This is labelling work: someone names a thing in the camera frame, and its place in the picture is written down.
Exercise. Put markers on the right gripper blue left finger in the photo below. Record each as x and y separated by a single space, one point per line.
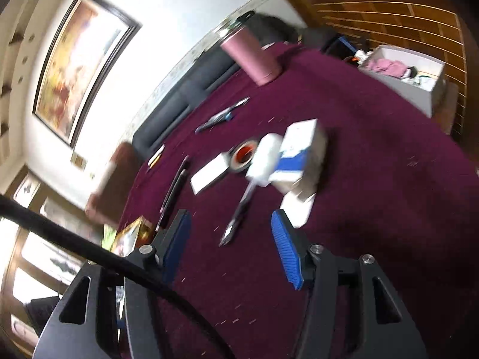
170 243

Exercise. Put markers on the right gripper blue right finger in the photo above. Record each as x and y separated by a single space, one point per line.
293 249

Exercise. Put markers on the gold rimmed white tray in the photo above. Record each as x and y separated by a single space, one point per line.
134 236

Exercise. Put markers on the small white printed box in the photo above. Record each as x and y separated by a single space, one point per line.
296 210

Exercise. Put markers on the silver black pen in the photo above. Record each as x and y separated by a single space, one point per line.
238 215

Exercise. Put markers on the brown armchair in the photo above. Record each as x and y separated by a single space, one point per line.
109 197

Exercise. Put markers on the flat white box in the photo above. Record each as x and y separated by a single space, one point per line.
209 173

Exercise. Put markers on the white blue box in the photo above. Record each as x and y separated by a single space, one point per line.
301 157

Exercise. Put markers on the white marker pen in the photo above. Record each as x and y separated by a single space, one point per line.
155 157

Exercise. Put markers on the maroon bed cover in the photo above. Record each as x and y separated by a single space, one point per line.
393 186

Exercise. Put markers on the white pill bottle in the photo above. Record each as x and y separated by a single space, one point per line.
265 159

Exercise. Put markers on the black tape roll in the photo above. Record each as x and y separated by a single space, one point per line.
241 156

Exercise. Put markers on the wooden glass door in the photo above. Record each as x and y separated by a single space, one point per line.
34 268

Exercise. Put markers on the blue capped black marker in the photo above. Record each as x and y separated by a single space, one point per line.
223 116

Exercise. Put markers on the black leather sofa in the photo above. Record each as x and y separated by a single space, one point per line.
208 72

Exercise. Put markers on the pink cloth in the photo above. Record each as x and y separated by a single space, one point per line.
387 67

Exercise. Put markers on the pink thermos bottle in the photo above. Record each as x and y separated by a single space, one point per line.
245 49

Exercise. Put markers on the white storage box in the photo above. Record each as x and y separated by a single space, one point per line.
424 83

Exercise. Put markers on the wooden nightstand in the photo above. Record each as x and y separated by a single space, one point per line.
444 114

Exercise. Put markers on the framed painting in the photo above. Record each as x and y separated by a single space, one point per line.
89 40

